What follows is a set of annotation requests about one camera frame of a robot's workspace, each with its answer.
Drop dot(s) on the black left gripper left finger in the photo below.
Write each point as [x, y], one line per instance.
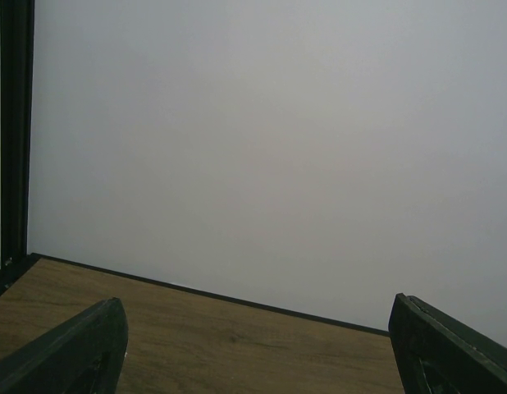
[85, 354]

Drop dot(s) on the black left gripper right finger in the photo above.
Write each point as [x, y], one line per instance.
[436, 353]

